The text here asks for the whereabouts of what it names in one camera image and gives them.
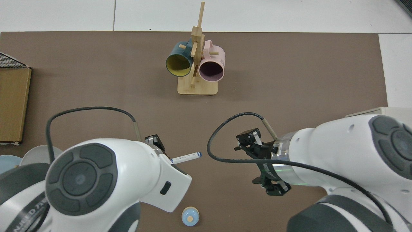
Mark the small blue round thing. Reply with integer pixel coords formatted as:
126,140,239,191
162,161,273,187
181,207,200,227

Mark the light blue plate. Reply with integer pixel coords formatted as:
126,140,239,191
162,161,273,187
0,155,23,175

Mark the wooden cup stand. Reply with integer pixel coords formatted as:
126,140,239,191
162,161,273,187
177,2,218,96

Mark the dark teal cup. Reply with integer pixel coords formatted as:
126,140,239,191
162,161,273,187
165,38,195,77

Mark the wire basket with wooden floor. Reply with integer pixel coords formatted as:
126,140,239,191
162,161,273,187
0,52,33,145

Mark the pale toaster oven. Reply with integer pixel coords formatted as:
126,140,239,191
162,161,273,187
345,107,412,118

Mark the dark equipment edge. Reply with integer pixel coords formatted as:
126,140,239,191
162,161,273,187
396,0,412,17

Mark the grey plate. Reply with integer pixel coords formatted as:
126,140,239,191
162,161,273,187
19,145,64,167

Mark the blue and white marker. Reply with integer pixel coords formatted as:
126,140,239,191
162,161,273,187
170,152,203,164

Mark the pink cup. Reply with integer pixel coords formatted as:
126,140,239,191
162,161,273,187
198,40,225,82

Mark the brown table cloth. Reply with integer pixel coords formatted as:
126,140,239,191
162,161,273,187
0,31,389,232

